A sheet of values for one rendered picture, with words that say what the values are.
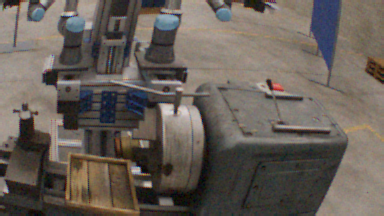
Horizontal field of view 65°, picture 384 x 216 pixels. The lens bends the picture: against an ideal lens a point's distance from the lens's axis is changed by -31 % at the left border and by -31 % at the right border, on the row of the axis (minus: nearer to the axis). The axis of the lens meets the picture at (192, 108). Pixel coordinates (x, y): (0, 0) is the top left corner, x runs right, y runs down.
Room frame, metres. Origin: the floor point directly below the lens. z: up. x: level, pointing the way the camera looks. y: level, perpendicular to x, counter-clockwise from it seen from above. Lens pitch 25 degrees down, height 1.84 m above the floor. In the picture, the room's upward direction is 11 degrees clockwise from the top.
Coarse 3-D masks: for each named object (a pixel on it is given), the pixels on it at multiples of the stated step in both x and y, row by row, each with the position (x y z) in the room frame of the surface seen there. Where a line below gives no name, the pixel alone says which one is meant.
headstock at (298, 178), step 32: (224, 96) 1.38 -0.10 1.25; (256, 96) 1.44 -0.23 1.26; (224, 128) 1.17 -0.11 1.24; (256, 128) 1.18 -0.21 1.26; (224, 160) 1.07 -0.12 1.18; (256, 160) 1.12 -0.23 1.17; (288, 160) 1.15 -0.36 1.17; (320, 160) 1.18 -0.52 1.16; (192, 192) 1.24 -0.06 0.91; (224, 192) 1.07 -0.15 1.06; (256, 192) 1.12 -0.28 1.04; (288, 192) 1.15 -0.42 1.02; (320, 192) 1.22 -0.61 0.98
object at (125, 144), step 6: (114, 138) 1.19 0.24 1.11; (120, 138) 1.20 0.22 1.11; (126, 138) 1.20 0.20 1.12; (114, 144) 1.21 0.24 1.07; (120, 144) 1.17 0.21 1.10; (126, 144) 1.17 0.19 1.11; (132, 144) 1.19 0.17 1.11; (138, 144) 1.20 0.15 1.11; (114, 150) 1.20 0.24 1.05; (120, 150) 1.16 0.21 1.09; (126, 150) 1.16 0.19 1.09; (132, 150) 1.17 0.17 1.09; (120, 156) 1.16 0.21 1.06; (126, 156) 1.16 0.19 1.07; (132, 156) 1.16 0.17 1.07
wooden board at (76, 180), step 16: (80, 160) 1.30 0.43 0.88; (96, 160) 1.33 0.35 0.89; (112, 160) 1.35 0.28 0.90; (128, 160) 1.38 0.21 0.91; (80, 176) 1.18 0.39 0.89; (96, 176) 1.22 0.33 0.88; (112, 176) 1.26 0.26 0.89; (128, 176) 1.29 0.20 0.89; (80, 192) 1.08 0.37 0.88; (96, 192) 1.11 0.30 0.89; (112, 192) 1.15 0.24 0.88; (128, 192) 1.18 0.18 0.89; (80, 208) 0.98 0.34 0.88; (96, 208) 1.00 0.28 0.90; (112, 208) 1.02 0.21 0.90; (128, 208) 1.07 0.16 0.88
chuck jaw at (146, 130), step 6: (156, 108) 1.31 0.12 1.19; (144, 114) 1.28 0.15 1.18; (150, 114) 1.28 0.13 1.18; (144, 120) 1.27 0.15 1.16; (150, 120) 1.27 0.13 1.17; (138, 126) 1.25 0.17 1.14; (144, 126) 1.25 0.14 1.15; (150, 126) 1.26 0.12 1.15; (132, 132) 1.23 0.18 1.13; (138, 132) 1.23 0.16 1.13; (144, 132) 1.24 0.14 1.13; (150, 132) 1.24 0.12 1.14; (132, 138) 1.23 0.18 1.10; (138, 138) 1.22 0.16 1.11; (144, 138) 1.23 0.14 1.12; (150, 138) 1.23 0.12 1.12
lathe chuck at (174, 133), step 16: (160, 112) 1.22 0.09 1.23; (160, 128) 1.19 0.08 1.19; (176, 128) 1.16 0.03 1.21; (160, 144) 1.16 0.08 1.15; (176, 144) 1.12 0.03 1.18; (176, 160) 1.10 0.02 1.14; (160, 176) 1.09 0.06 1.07; (176, 176) 1.09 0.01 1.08; (160, 192) 1.13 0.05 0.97; (176, 192) 1.13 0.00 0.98
